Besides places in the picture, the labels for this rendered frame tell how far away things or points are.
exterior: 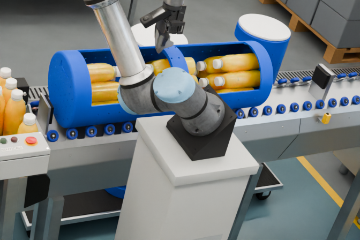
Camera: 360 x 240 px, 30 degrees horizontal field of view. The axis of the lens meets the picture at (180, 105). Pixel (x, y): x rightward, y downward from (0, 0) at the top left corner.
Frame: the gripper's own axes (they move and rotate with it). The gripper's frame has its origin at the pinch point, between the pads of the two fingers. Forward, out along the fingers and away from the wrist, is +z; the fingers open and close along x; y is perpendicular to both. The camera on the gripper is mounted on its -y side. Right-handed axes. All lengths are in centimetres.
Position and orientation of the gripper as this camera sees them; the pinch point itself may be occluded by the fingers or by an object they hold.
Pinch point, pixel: (157, 50)
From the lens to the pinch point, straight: 257.9
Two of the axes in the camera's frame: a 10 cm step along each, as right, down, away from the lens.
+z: -2.1, 8.2, 5.3
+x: -4.5, -5.6, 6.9
